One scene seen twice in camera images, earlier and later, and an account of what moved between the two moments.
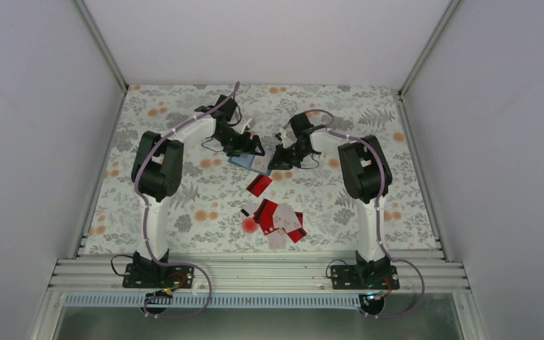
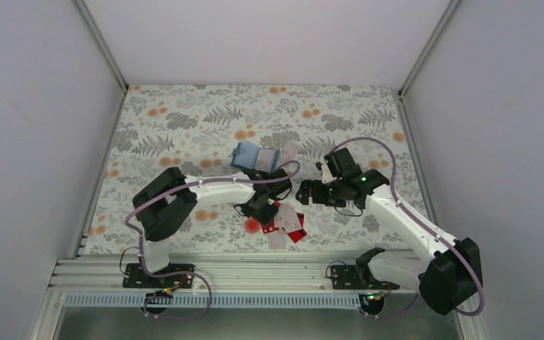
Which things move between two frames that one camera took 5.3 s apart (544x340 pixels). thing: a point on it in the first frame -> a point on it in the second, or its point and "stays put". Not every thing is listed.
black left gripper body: [232, 143] -> [260, 213]
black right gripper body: [291, 157] -> [333, 197]
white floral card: [262, 163] stays put
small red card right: [299, 216] stays put
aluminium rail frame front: [98, 275] stays put
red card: [297, 234] stays put
